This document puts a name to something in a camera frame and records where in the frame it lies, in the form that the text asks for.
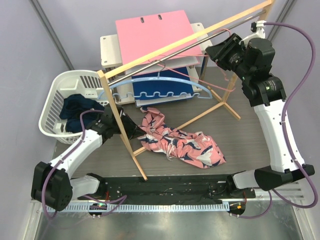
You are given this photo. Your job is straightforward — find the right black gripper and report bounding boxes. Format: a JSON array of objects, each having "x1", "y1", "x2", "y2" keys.
[{"x1": 205, "y1": 33, "x2": 251, "y2": 82}]

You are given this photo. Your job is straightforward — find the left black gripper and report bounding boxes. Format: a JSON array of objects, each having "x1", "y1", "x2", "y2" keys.
[{"x1": 112, "y1": 113, "x2": 146, "y2": 140}]

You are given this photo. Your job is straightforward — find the light blue plastic hanger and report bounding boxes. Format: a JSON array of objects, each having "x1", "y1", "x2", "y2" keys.
[{"x1": 109, "y1": 67, "x2": 213, "y2": 107}]

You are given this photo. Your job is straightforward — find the navy blue shorts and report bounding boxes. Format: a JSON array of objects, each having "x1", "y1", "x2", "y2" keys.
[{"x1": 59, "y1": 94, "x2": 105, "y2": 133}]

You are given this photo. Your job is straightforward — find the pink wire hanger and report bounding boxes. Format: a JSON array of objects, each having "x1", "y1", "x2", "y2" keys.
[{"x1": 157, "y1": 28, "x2": 235, "y2": 93}]

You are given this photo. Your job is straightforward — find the pink shark print shorts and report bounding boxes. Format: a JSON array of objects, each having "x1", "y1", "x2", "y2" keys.
[{"x1": 138, "y1": 106, "x2": 227, "y2": 169}]

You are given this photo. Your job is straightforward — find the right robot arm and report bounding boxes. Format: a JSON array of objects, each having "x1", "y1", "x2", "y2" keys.
[{"x1": 205, "y1": 33, "x2": 315, "y2": 198}]

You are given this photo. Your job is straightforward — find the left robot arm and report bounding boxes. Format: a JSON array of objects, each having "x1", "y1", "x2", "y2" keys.
[{"x1": 31, "y1": 105, "x2": 121, "y2": 212}]

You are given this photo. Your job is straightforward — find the metal hanging rod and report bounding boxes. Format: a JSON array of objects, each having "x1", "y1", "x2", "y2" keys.
[{"x1": 100, "y1": 4, "x2": 268, "y2": 86}]

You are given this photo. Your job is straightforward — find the white laundry basket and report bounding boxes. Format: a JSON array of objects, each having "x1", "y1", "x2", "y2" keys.
[{"x1": 38, "y1": 70, "x2": 108, "y2": 145}]

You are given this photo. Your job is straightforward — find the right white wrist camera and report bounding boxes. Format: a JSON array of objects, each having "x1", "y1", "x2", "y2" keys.
[{"x1": 242, "y1": 20, "x2": 266, "y2": 45}]

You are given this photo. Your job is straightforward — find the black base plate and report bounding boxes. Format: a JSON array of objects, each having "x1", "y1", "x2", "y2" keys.
[{"x1": 90, "y1": 174, "x2": 250, "y2": 206}]

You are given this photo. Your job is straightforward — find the wooden clothes rack frame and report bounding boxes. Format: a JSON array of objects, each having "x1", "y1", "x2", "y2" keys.
[{"x1": 96, "y1": 0, "x2": 276, "y2": 181}]

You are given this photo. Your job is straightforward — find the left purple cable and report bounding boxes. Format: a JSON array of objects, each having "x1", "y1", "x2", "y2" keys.
[{"x1": 41, "y1": 109, "x2": 128, "y2": 220}]

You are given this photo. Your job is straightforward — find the purple cable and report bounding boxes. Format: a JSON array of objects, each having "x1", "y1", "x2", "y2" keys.
[
  {"x1": 41, "y1": 109, "x2": 128, "y2": 220},
  {"x1": 236, "y1": 21, "x2": 316, "y2": 220}
]

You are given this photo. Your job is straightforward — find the white slotted cable duct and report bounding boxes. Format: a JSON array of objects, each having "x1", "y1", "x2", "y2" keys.
[{"x1": 61, "y1": 201, "x2": 230, "y2": 213}]

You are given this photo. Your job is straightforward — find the pink ring binder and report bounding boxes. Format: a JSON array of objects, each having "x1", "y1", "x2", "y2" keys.
[{"x1": 115, "y1": 10, "x2": 194, "y2": 65}]

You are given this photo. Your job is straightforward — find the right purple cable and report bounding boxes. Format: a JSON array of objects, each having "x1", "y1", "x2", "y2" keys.
[{"x1": 236, "y1": 21, "x2": 316, "y2": 220}]

